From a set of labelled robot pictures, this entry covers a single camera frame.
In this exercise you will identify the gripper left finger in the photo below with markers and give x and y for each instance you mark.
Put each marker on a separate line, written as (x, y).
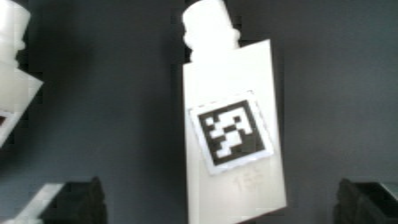
(67, 203)

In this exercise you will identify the white stool leg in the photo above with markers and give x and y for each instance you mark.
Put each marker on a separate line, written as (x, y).
(234, 178)
(19, 85)

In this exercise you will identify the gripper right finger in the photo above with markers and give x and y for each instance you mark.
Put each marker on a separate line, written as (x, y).
(366, 203)

